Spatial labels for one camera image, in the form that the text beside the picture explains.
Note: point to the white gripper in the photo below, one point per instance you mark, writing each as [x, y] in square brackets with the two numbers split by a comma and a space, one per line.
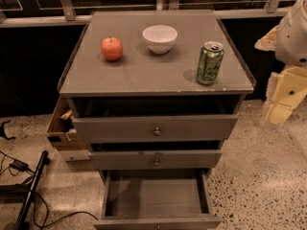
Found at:
[293, 38]

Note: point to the green soda can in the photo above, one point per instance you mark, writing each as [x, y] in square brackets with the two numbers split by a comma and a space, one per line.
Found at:
[210, 61]

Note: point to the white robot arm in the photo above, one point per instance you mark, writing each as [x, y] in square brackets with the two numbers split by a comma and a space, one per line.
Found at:
[288, 40]

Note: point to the grey drawer cabinet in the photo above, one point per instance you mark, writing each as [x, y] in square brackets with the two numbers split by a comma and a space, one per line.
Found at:
[140, 72]

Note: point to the grey bottom drawer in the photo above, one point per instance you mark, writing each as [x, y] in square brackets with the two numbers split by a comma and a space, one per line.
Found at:
[157, 200]

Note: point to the grey drawer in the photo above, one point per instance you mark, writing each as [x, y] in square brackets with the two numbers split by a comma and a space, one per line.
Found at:
[157, 200]
[154, 119]
[156, 155]

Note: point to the grey middle drawer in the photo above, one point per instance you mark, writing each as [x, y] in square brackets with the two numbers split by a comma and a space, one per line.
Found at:
[156, 155]

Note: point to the grey top drawer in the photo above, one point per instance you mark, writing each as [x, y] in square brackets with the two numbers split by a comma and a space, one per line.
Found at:
[154, 119]

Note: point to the metal window railing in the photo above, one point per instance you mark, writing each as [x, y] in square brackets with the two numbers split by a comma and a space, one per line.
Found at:
[23, 13]

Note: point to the white ceramic bowl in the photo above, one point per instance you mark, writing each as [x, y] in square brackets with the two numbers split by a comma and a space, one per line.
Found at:
[160, 38]

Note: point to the red apple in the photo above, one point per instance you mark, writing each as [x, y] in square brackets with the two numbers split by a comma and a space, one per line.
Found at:
[112, 48]

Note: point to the cardboard box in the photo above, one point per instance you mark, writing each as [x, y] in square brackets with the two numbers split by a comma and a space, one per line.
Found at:
[63, 137]

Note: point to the black power adapter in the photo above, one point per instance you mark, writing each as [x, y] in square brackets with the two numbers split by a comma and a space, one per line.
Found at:
[19, 165]

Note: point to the black clip on floor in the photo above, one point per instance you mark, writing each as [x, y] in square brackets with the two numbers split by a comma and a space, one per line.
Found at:
[3, 133]

